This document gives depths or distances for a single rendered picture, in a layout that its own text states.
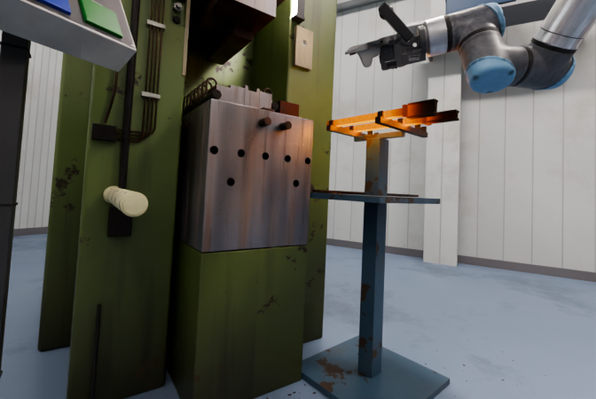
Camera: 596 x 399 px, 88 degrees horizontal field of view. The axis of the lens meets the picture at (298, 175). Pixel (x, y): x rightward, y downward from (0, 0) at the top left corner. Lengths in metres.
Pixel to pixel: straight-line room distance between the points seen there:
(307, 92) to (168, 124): 0.61
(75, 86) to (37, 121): 3.19
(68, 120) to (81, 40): 0.75
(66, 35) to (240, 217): 0.60
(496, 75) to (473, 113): 2.86
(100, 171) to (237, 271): 0.50
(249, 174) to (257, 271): 0.31
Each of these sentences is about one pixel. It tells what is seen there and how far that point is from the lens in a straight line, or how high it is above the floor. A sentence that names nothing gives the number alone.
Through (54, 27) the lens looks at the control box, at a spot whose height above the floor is 0.95.
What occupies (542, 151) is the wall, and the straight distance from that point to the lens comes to 3.66.
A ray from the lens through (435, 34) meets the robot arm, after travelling 0.89.
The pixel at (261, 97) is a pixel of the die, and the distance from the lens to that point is 1.10.
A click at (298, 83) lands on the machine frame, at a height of 1.12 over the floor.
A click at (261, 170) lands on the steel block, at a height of 0.72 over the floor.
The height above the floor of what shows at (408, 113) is 0.91.
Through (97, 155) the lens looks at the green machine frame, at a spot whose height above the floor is 0.73.
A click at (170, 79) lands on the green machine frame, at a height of 1.01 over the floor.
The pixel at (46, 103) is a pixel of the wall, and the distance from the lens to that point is 4.79.
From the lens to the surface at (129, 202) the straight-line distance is 0.63.
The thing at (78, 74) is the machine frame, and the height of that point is 1.08.
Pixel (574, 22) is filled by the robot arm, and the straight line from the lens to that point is 0.90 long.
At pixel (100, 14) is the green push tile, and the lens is 0.85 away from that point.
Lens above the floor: 0.66
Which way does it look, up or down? 3 degrees up
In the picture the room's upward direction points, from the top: 3 degrees clockwise
